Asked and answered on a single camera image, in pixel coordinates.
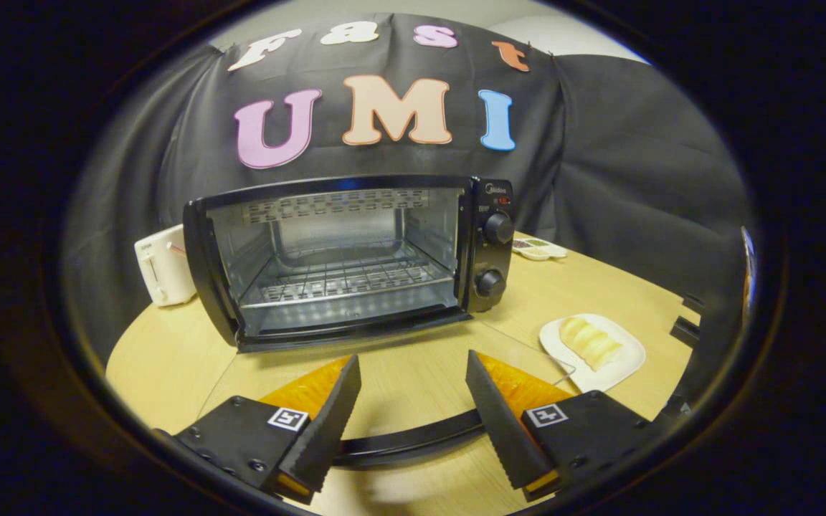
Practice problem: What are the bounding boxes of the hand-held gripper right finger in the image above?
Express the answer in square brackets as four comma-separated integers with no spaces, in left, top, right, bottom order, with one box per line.
[465,350,672,502]

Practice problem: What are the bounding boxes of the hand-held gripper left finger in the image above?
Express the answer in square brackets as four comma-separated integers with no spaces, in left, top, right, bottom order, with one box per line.
[155,354,362,506]

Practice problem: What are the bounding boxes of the pale ridged bread roll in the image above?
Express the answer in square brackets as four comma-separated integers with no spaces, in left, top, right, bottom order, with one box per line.
[559,316,623,372]

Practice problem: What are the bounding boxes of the black toaster oven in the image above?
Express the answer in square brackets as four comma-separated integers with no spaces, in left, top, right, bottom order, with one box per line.
[182,174,576,468]

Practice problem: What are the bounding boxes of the white toaster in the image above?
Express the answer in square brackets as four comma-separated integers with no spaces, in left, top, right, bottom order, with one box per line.
[133,224,199,307]

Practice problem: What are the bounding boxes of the white plate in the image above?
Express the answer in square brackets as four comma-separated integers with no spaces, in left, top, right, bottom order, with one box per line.
[538,313,647,393]

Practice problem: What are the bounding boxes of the white divided snack dish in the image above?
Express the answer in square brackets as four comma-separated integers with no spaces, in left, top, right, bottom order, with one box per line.
[512,236,569,262]

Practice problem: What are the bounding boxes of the black chair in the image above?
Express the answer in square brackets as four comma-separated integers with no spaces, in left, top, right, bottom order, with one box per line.
[660,292,747,425]

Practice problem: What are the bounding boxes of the black backdrop cloth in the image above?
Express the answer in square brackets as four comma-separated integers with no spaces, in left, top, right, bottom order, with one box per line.
[62,13,754,359]

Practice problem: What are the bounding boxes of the white blue-edged object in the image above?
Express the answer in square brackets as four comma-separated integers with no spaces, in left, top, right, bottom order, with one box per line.
[739,226,757,323]

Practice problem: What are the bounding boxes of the wire oven rack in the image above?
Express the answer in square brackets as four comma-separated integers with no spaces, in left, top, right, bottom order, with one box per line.
[239,251,457,310]

